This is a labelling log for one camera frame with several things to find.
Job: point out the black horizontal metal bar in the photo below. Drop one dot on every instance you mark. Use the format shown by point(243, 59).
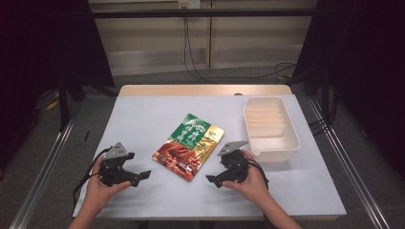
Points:
point(203, 13)

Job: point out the person's right hand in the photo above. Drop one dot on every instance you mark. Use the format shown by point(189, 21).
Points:
point(253, 187)

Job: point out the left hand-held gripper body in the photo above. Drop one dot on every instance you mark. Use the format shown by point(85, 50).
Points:
point(112, 173)

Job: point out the black curtain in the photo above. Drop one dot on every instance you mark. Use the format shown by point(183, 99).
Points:
point(44, 63)
point(366, 63)

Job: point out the green and red food packet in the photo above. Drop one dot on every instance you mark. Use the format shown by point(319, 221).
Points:
point(187, 146)

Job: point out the black metal stand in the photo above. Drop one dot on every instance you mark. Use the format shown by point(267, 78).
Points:
point(63, 105)

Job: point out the white plastic container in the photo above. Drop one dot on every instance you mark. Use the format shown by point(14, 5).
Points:
point(270, 133)

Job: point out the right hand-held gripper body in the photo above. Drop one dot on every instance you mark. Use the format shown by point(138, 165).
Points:
point(237, 165)

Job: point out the white wall socket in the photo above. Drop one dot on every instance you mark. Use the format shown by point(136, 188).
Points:
point(189, 4)

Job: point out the small black floor piece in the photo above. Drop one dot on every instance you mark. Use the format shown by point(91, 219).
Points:
point(87, 136)

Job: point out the person's left hand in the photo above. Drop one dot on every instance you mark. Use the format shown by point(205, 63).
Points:
point(97, 192)

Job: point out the silver floor rail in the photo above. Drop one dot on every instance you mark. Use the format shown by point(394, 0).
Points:
point(348, 165)
point(41, 173)

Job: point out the white table cover sheet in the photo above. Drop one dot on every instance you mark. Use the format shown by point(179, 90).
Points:
point(143, 114)

